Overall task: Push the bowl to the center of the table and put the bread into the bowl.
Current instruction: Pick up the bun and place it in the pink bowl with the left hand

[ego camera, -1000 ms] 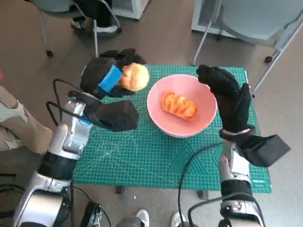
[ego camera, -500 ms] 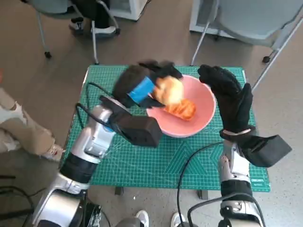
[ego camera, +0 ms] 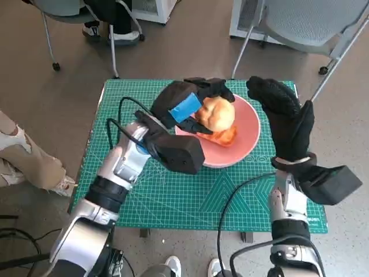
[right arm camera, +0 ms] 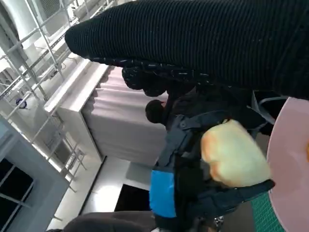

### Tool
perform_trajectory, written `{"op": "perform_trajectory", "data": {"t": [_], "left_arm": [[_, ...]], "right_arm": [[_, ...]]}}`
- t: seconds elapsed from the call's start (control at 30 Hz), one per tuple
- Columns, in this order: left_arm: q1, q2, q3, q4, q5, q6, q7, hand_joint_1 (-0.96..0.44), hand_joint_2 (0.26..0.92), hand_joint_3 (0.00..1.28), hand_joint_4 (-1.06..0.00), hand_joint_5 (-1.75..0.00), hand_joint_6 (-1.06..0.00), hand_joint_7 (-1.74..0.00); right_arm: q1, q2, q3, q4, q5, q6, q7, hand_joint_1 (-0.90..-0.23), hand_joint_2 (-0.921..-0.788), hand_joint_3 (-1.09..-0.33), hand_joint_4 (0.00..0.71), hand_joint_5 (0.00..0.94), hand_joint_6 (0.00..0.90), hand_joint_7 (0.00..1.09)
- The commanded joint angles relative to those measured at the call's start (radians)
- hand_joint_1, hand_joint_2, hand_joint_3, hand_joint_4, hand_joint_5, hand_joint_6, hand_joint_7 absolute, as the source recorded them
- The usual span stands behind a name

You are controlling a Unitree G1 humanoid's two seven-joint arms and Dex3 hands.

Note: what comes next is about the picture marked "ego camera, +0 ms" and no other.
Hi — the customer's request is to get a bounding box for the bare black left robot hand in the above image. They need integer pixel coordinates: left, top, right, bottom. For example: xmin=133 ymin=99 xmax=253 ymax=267
xmin=151 ymin=76 xmax=236 ymax=136

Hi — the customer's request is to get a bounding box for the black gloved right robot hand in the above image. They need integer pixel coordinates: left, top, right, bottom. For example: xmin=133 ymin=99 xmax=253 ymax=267
xmin=246 ymin=76 xmax=315 ymax=162

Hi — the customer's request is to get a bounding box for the pink bowl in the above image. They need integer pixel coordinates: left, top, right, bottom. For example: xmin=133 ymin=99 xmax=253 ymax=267
xmin=174 ymin=93 xmax=262 ymax=169

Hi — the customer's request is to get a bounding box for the round toy bread bun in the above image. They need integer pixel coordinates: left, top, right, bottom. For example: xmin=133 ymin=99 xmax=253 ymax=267
xmin=194 ymin=96 xmax=236 ymax=132

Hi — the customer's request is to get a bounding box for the rectangular toy bread loaf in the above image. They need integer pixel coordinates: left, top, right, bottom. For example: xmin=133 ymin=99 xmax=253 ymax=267
xmin=198 ymin=125 xmax=239 ymax=148

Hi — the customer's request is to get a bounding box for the grey chair with person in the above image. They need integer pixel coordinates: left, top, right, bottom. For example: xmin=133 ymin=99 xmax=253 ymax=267
xmin=30 ymin=0 xmax=145 ymax=79

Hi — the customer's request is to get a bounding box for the small white mesh cabinet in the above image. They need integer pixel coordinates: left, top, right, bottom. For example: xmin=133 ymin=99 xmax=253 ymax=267
xmin=131 ymin=0 xmax=182 ymax=24

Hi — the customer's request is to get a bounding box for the person in black trousers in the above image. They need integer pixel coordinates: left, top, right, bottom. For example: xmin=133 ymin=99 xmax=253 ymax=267
xmin=79 ymin=0 xmax=141 ymax=41

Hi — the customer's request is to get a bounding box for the large white mesh cabinet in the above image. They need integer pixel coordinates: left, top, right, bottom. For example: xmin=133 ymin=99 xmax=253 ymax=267
xmin=229 ymin=0 xmax=285 ymax=46

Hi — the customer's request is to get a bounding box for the green cutting mat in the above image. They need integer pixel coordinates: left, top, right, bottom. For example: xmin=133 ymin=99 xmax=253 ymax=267
xmin=67 ymin=79 xmax=329 ymax=234

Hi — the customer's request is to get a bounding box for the empty grey mesh chair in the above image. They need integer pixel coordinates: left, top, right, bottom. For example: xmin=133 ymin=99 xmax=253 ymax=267
xmin=229 ymin=0 xmax=369 ymax=102

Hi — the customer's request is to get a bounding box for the person in beige trousers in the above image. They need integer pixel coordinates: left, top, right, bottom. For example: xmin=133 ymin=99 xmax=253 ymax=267
xmin=0 ymin=109 xmax=78 ymax=197

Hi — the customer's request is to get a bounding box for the white shoe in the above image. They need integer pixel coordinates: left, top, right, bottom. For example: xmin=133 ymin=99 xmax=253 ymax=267
xmin=208 ymin=258 xmax=226 ymax=277
xmin=165 ymin=256 xmax=182 ymax=277

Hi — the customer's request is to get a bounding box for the black floor device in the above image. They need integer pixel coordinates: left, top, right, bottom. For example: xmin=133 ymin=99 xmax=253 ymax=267
xmin=108 ymin=248 xmax=125 ymax=277

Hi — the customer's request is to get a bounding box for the long black stand leg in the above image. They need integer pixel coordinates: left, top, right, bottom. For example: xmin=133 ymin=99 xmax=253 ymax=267
xmin=0 ymin=253 xmax=51 ymax=268

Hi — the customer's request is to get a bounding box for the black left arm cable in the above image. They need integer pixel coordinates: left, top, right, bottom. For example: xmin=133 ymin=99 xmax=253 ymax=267
xmin=106 ymin=96 xmax=153 ymax=145

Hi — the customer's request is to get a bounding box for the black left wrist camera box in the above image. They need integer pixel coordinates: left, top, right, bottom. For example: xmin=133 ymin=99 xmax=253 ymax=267
xmin=134 ymin=109 xmax=206 ymax=175

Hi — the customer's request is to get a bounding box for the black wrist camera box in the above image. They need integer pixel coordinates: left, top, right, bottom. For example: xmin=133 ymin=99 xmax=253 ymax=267
xmin=134 ymin=109 xmax=206 ymax=175
xmin=299 ymin=164 xmax=363 ymax=206

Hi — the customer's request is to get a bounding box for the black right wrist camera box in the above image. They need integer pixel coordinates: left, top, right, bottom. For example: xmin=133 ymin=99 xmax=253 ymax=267
xmin=299 ymin=164 xmax=363 ymax=206

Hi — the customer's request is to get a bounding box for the black floor cable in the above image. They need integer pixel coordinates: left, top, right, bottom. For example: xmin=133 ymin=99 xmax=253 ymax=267
xmin=0 ymin=226 xmax=63 ymax=277

